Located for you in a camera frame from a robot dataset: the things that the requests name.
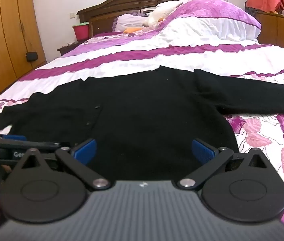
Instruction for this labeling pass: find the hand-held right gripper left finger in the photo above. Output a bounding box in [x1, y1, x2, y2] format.
[13, 139, 111, 191]

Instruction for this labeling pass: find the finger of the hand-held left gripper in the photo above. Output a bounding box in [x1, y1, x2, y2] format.
[25, 141, 71, 150]
[0, 131, 28, 142]

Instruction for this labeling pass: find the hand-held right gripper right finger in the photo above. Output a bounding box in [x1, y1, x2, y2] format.
[178, 139, 269, 190]

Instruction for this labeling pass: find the black cardigan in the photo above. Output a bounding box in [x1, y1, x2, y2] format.
[0, 65, 284, 181]

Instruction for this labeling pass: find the dark wooden nightstand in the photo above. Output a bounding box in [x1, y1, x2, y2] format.
[57, 41, 83, 56]

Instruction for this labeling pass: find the purple white floral bedcover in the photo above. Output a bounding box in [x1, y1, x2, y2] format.
[0, 29, 284, 233]

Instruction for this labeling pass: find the light wooden wardrobe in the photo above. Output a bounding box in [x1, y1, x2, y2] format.
[0, 0, 48, 109]

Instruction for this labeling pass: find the red bucket with green rim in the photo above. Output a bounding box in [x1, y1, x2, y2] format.
[72, 22, 90, 41]

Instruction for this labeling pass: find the orange plush toy part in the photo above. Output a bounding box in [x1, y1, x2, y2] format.
[123, 27, 143, 34]

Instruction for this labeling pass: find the lilac pillow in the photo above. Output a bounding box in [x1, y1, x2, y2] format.
[112, 14, 152, 33]

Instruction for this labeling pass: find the folded purple white quilt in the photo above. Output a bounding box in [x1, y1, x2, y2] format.
[142, 0, 262, 49]

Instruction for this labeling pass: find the light wooden cabinet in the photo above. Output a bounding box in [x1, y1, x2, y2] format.
[253, 11, 284, 59]

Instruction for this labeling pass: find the white plush toy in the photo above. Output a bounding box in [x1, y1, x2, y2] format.
[142, 1, 183, 28]

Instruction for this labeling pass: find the dark wooden headboard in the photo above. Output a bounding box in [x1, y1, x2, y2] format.
[77, 0, 224, 41]

